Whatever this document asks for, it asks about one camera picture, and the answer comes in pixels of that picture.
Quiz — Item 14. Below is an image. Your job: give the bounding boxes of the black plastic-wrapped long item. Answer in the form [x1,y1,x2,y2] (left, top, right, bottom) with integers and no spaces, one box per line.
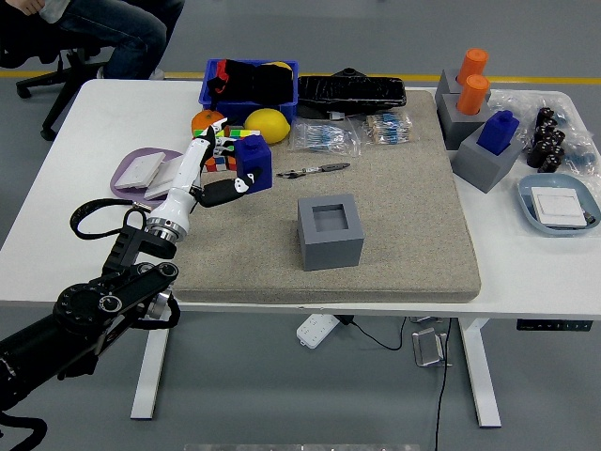
[297,67,408,121]

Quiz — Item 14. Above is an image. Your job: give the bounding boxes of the grey round-hole seal holder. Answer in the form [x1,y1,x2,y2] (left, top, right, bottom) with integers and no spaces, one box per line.
[436,92,492,151]
[434,69,492,112]

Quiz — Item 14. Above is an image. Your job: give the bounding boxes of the black cloth with red trim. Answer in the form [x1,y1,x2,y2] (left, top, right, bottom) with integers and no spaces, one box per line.
[206,58,295,104]

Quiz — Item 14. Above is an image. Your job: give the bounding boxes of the orange fruit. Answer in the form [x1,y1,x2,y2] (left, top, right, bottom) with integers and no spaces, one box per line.
[191,109,227,138]

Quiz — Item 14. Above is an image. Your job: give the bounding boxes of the clear bag of black capacitors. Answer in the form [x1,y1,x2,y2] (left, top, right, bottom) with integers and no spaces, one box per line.
[520,91,593,175]

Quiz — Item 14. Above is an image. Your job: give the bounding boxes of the blue plastic bin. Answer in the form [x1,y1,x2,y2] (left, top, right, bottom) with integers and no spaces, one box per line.
[197,57,300,128]

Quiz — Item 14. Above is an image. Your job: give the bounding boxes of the grey-brown table mat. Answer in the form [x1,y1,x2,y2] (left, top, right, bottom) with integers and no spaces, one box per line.
[168,88,483,304]

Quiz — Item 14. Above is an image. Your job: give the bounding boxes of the grey square-hole seal holder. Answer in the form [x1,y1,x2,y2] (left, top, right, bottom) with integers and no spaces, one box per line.
[297,193,366,272]
[452,122,525,194]

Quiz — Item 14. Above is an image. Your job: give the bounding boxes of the white table leg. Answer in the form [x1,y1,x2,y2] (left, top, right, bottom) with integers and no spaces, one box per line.
[458,317,502,428]
[130,309,174,421]

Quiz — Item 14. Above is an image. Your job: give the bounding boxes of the orange round seal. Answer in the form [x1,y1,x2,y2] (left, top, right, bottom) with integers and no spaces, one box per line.
[455,73,490,117]
[455,47,489,86]

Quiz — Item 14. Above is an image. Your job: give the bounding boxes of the black plug with cord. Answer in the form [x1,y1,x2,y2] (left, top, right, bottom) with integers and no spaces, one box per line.
[338,313,408,351]

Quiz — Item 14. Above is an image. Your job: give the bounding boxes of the white power strip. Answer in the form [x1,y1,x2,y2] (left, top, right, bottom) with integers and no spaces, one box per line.
[295,313,340,350]

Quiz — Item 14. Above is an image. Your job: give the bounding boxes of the clear bag of blue parts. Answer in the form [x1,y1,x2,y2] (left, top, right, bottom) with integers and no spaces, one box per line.
[561,135,601,179]

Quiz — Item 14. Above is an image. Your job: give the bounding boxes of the white wall switch plate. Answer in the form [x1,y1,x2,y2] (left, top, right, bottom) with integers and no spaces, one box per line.
[114,151,166,191]
[143,154,187,201]
[530,186,595,230]

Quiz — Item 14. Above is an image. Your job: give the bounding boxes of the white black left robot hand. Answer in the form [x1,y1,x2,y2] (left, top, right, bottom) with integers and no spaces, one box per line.
[148,117,264,236]

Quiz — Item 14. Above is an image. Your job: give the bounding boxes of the black office chair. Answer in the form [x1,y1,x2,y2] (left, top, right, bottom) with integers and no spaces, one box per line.
[0,8,116,142]

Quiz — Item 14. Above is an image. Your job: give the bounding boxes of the yellow lemon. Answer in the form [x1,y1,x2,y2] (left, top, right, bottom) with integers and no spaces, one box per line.
[242,107,291,145]

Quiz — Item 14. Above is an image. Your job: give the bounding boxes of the blue square seal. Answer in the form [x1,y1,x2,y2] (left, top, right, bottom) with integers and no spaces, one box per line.
[476,110,520,156]
[234,134,274,194]

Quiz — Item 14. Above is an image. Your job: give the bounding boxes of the purple tray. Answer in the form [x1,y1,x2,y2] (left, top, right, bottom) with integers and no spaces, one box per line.
[109,147,189,204]

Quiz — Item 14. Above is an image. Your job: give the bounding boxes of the clear bag of blue resistors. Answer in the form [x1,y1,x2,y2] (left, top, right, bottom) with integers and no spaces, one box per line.
[288,117,362,157]

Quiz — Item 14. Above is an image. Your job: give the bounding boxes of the person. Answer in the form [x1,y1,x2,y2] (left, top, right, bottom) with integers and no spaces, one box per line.
[8,0,187,81]

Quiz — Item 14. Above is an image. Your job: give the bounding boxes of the light blue tray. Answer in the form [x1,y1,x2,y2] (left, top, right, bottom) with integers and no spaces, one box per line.
[516,173,601,238]

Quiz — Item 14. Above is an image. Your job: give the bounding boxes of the small metal pliers tool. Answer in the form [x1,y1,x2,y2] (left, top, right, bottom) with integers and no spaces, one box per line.
[275,162,351,179]

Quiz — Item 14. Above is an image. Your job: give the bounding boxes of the black desk control panel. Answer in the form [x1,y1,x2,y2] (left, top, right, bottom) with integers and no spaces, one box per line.
[516,319,593,332]

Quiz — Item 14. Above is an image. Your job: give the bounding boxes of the large metal bracket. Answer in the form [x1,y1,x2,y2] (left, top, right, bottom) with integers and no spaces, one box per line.
[411,327,455,368]

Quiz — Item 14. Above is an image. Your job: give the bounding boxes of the long black floor cable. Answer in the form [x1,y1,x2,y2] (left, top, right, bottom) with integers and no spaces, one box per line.
[432,318,453,451]

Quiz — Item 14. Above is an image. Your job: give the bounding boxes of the clear bag of tan resistors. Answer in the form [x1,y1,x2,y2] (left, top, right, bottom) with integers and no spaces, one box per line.
[349,112,417,147]

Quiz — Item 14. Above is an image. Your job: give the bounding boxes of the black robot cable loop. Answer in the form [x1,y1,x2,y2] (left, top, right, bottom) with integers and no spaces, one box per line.
[0,412,49,451]

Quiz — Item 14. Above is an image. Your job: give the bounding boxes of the multicoloured puzzle cube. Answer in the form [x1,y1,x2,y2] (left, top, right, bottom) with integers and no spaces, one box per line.
[224,128,262,173]
[191,127,227,174]

